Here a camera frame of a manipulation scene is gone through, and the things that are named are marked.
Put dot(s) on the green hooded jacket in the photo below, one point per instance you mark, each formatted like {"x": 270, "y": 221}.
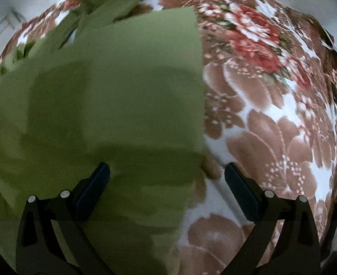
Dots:
{"x": 114, "y": 100}

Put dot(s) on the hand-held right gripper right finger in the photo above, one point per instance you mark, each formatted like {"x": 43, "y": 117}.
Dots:
{"x": 243, "y": 197}

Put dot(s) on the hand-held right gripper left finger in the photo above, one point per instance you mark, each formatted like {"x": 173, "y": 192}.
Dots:
{"x": 92, "y": 194}

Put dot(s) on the floral brown blanket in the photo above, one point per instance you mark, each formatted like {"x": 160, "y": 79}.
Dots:
{"x": 271, "y": 120}

